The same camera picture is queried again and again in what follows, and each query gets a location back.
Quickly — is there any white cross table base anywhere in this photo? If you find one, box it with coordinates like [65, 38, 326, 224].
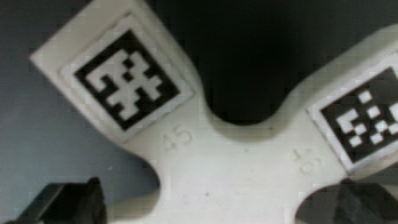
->
[30, 0, 398, 224]

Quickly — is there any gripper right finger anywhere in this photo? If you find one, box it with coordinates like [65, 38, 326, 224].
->
[334, 180, 398, 224]

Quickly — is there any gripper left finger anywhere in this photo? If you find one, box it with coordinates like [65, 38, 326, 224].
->
[14, 177, 106, 224]

